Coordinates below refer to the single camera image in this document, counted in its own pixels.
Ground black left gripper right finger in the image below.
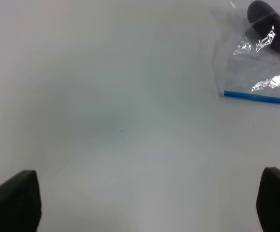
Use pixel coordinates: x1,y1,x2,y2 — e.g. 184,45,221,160
256,167,280,232

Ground black oval object in bag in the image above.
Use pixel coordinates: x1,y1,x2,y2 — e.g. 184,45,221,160
247,0,280,53

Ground clear zip bag blue zipper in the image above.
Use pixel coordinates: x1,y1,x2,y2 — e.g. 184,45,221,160
211,0,280,104

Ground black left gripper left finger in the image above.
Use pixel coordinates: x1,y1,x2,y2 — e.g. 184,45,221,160
0,170,42,232

